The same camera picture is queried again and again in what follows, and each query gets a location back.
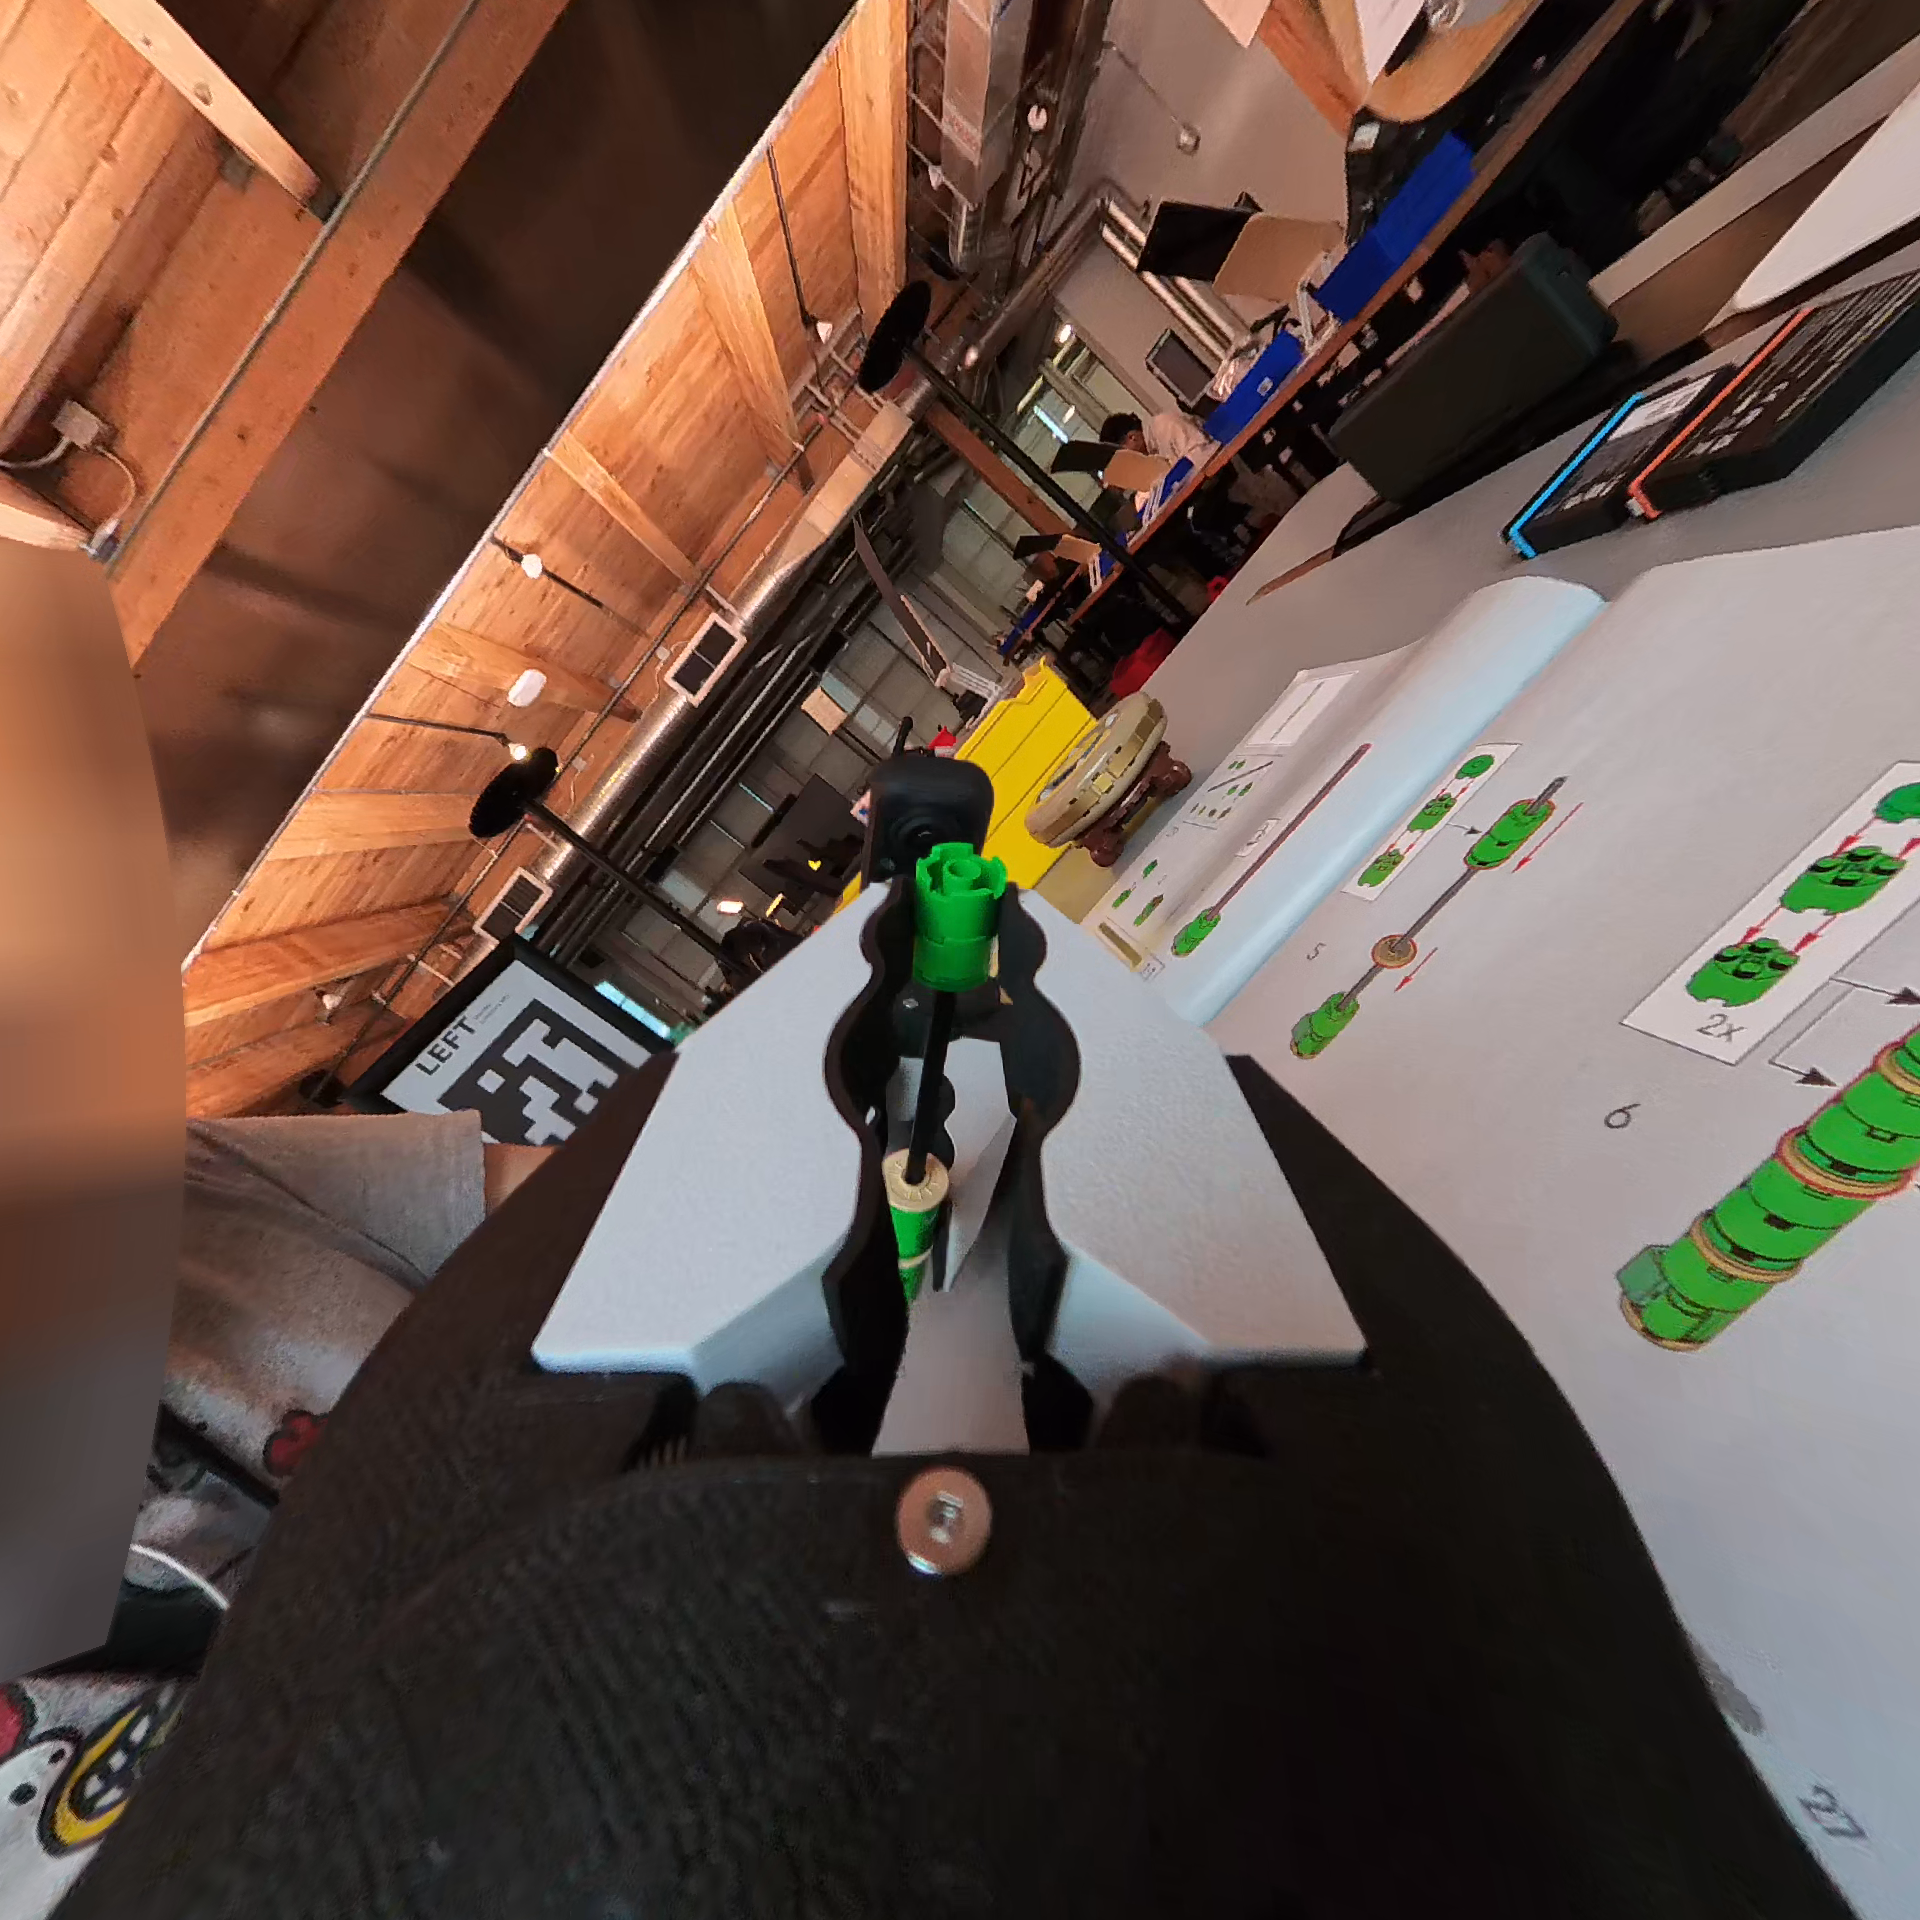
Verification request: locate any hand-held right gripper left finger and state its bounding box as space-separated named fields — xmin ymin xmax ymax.
xmin=534 ymin=885 xmax=921 ymax=1450

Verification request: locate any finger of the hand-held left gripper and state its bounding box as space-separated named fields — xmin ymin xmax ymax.
xmin=943 ymin=1097 xmax=1040 ymax=1294

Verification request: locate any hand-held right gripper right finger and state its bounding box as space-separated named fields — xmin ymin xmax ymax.
xmin=992 ymin=885 xmax=1367 ymax=1450

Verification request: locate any black toy axle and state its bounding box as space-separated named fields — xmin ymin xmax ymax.
xmin=900 ymin=986 xmax=963 ymax=1176

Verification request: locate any green round toy brick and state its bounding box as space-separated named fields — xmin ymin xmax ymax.
xmin=909 ymin=842 xmax=1005 ymax=993

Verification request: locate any person's left forearm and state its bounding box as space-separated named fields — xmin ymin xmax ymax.
xmin=179 ymin=1107 xmax=560 ymax=1318

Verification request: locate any black round ceiling lamp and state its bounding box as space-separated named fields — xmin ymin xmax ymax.
xmin=852 ymin=279 xmax=935 ymax=399
xmin=465 ymin=744 xmax=565 ymax=843

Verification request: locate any green model instruction booklet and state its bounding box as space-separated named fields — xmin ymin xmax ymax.
xmin=1080 ymin=525 xmax=1920 ymax=1920

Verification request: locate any yellow bin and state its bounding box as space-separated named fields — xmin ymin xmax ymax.
xmin=950 ymin=657 xmax=1100 ymax=889

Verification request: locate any tan disc toy model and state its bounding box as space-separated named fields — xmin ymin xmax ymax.
xmin=1024 ymin=690 xmax=1196 ymax=871

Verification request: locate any white ceiling vent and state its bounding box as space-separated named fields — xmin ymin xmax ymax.
xmin=657 ymin=619 xmax=749 ymax=701

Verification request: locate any long wooden work table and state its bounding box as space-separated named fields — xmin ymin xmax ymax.
xmin=997 ymin=91 xmax=1653 ymax=668

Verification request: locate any small blue bin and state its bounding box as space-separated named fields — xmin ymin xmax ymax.
xmin=1204 ymin=327 xmax=1310 ymax=441

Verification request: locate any cartoon printed clothing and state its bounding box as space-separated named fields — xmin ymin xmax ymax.
xmin=0 ymin=1287 xmax=326 ymax=1920

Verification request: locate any blue edged black box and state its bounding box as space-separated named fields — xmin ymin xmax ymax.
xmin=1502 ymin=366 xmax=1745 ymax=564

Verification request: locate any cardboard sheet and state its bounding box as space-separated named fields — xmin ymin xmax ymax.
xmin=1212 ymin=211 xmax=1348 ymax=306

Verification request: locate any black monitor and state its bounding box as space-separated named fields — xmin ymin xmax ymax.
xmin=1134 ymin=199 xmax=1266 ymax=281

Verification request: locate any large blue bin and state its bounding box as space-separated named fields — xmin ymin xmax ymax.
xmin=1310 ymin=134 xmax=1483 ymax=322

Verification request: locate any orange edged black box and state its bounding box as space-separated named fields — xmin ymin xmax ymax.
xmin=1628 ymin=268 xmax=1920 ymax=523

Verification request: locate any white board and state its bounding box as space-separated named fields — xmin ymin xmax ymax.
xmin=1586 ymin=43 xmax=1920 ymax=366

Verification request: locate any long round silver duct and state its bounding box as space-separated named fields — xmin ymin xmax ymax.
xmin=518 ymin=402 xmax=963 ymax=910

